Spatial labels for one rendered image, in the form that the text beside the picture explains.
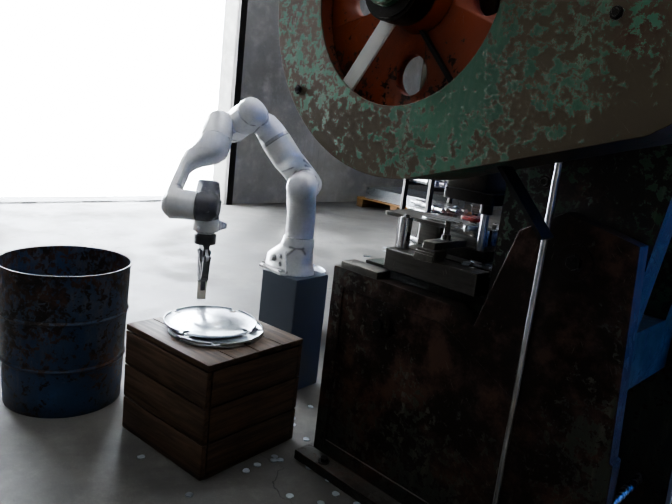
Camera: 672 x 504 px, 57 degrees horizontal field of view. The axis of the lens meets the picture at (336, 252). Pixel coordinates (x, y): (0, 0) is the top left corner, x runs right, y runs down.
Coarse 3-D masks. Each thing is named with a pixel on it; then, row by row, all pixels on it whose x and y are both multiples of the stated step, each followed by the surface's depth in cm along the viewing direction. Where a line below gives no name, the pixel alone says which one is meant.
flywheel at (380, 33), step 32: (352, 0) 153; (384, 0) 128; (416, 0) 126; (448, 0) 132; (352, 32) 153; (384, 32) 139; (416, 32) 139; (448, 32) 133; (480, 32) 128; (352, 64) 154; (384, 64) 146; (448, 64) 134; (384, 96) 147; (416, 96) 141
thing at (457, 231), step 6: (456, 228) 174; (462, 228) 173; (498, 228) 181; (450, 234) 175; (456, 234) 174; (462, 234) 172; (468, 234) 171; (474, 234) 170; (492, 234) 175; (468, 240) 171; (474, 240) 170; (486, 240) 174; (492, 240) 176; (468, 246) 171; (474, 246) 170; (486, 246) 174
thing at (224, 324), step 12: (168, 312) 198; (192, 312) 203; (204, 312) 204; (216, 312) 205; (228, 312) 207; (240, 312) 208; (168, 324) 189; (180, 324) 190; (192, 324) 192; (204, 324) 191; (216, 324) 192; (228, 324) 195; (240, 324) 197; (252, 324) 198; (204, 336) 182; (216, 336) 183; (228, 336) 185
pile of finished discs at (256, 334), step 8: (168, 328) 189; (256, 328) 197; (176, 336) 185; (184, 336) 183; (192, 336) 184; (240, 336) 188; (248, 336) 189; (256, 336) 190; (192, 344) 180; (200, 344) 179; (208, 344) 179; (216, 344) 182; (224, 344) 180; (232, 344) 181; (240, 344) 183; (248, 344) 185
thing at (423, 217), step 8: (400, 216) 188; (416, 216) 186; (424, 216) 184; (432, 216) 186; (440, 216) 188; (448, 216) 190; (424, 224) 184; (432, 224) 180; (440, 224) 178; (456, 224) 179; (464, 224) 181; (424, 232) 185; (432, 232) 182; (440, 232) 182
